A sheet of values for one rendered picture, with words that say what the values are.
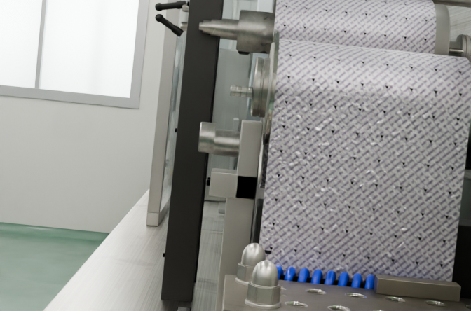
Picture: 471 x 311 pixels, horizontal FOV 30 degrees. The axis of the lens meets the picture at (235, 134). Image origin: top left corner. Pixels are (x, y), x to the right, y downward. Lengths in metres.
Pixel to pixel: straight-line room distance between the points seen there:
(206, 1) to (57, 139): 5.42
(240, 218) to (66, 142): 5.64
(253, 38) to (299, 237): 0.38
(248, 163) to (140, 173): 5.57
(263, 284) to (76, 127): 5.87
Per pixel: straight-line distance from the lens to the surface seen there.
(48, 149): 6.77
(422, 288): 1.03
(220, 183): 1.13
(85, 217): 6.78
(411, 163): 1.07
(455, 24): 1.61
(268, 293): 0.89
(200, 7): 1.39
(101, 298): 1.40
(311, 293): 0.98
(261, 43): 1.33
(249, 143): 1.12
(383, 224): 1.07
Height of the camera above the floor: 1.25
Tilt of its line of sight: 3 degrees down
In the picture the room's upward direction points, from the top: 6 degrees clockwise
